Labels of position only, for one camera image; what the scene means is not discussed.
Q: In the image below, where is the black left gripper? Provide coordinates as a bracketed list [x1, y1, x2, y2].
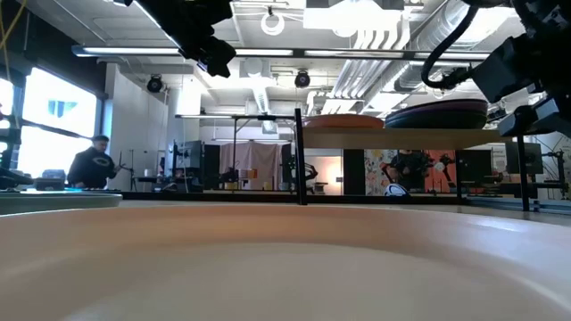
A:
[195, 35, 236, 79]

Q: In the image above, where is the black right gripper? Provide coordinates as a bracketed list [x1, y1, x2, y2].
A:
[472, 35, 571, 137]

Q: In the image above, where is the peach plate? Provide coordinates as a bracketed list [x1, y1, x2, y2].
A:
[0, 203, 571, 321]

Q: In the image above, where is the black desk device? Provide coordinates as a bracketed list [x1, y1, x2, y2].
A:
[33, 169, 68, 192]

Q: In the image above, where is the black background monitor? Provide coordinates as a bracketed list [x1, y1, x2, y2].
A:
[505, 141, 544, 176]
[171, 140, 204, 180]

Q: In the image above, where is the white hanging ring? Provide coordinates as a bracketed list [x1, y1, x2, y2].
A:
[260, 11, 286, 37]

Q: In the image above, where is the beige curtain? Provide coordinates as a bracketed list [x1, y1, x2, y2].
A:
[218, 142, 286, 192]

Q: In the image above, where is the floral orange wall art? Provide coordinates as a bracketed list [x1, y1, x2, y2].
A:
[364, 149, 459, 195]

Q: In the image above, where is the orange plate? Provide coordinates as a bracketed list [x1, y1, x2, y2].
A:
[302, 113, 385, 130]

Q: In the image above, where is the long ceiling light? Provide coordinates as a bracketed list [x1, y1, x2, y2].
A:
[302, 48, 492, 62]
[70, 44, 295, 58]

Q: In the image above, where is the black pillar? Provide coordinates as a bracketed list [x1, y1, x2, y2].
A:
[342, 149, 366, 196]

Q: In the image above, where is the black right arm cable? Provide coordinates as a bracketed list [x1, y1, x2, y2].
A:
[421, 6, 481, 90]

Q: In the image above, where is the sage green plate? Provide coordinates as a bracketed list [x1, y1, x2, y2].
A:
[0, 191, 124, 217]

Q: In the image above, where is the wooden shelf with black legs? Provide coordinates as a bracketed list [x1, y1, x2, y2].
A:
[294, 108, 532, 213]

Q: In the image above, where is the black background gantry frame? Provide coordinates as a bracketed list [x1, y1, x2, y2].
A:
[174, 113, 298, 193]

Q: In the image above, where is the person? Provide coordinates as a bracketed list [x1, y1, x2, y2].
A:
[387, 149, 432, 193]
[66, 135, 122, 189]

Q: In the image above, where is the dark grey plate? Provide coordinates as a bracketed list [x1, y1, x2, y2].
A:
[385, 106, 489, 130]

